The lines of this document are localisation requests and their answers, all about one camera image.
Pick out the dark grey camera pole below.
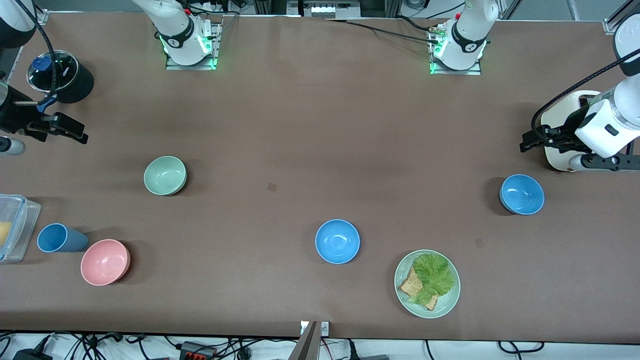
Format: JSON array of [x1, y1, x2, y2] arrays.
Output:
[[288, 321, 321, 360]]

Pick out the black pot blue handle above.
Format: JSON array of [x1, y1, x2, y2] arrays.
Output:
[[26, 50, 95, 114]]

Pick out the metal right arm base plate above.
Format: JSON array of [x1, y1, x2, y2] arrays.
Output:
[[165, 20, 223, 71]]

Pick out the white power strip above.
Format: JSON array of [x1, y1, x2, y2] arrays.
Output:
[[302, 0, 362, 19]]

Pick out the green lettuce leaf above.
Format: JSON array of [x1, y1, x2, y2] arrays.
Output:
[[409, 253, 456, 306]]

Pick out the black box red connectors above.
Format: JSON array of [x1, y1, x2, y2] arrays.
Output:
[[179, 341, 218, 360]]

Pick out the glass lid blue knob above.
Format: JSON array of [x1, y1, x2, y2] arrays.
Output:
[[26, 50, 80, 94]]

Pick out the white toaster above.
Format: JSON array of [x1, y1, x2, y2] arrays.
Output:
[[541, 90, 602, 173]]

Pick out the blue cup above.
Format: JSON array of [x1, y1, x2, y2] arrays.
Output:
[[36, 223, 89, 254]]

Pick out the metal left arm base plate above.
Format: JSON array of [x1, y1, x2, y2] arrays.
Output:
[[428, 24, 483, 76]]

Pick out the black cable on table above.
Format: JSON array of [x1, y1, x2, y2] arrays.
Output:
[[324, 17, 442, 45]]

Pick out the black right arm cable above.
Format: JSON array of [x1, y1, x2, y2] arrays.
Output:
[[17, 0, 57, 107]]

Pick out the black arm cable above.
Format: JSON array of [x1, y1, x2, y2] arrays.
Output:
[[17, 0, 57, 107], [531, 47, 640, 147]]

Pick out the green bowl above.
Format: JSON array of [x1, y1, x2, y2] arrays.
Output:
[[143, 155, 188, 196]]

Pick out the brown toast slice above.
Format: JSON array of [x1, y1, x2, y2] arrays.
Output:
[[398, 266, 440, 312]]

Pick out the blue bowl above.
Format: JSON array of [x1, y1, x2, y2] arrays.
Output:
[[499, 174, 546, 216], [315, 219, 361, 265]]

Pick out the black power adapter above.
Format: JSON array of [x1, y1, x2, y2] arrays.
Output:
[[12, 349, 54, 360]]

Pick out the pale green plate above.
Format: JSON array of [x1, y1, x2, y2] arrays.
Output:
[[394, 249, 461, 319]]

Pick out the pink bowl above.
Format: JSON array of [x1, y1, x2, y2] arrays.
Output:
[[80, 239, 131, 287]]

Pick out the metal table edge bracket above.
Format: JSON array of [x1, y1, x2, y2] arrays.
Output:
[[300, 320, 330, 336]]

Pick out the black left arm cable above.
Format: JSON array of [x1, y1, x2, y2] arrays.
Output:
[[531, 47, 640, 147]]

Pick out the clear plastic container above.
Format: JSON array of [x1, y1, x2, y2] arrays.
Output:
[[0, 194, 42, 264]]

